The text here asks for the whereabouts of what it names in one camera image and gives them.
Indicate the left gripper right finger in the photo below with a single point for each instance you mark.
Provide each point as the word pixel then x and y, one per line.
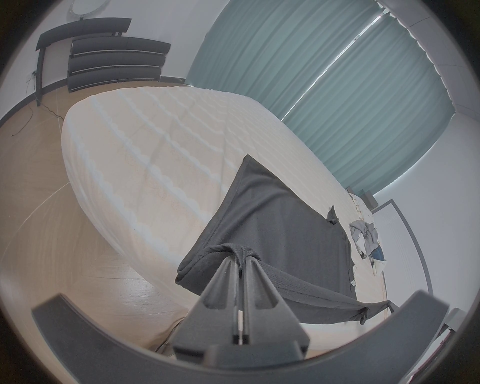
pixel 266 318

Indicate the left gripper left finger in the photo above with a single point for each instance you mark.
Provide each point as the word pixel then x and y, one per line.
pixel 213 318

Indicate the black T-shirt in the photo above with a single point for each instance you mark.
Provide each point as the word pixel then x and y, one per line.
pixel 281 232

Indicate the pile of clothes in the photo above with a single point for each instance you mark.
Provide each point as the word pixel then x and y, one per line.
pixel 365 240

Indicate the bed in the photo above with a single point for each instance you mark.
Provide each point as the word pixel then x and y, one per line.
pixel 150 150

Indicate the white printed pillow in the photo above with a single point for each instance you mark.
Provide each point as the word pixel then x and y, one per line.
pixel 360 208

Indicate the grey bedside table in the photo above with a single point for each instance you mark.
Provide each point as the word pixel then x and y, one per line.
pixel 370 198

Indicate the blue-green curtain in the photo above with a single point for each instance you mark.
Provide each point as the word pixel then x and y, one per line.
pixel 270 48
pixel 375 112

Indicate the black chest of drawers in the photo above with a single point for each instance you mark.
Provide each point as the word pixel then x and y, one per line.
pixel 116 60

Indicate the dark grey desk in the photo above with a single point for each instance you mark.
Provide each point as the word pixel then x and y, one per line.
pixel 75 30

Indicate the round white framed mirror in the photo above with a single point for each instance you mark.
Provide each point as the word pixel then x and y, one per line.
pixel 90 5

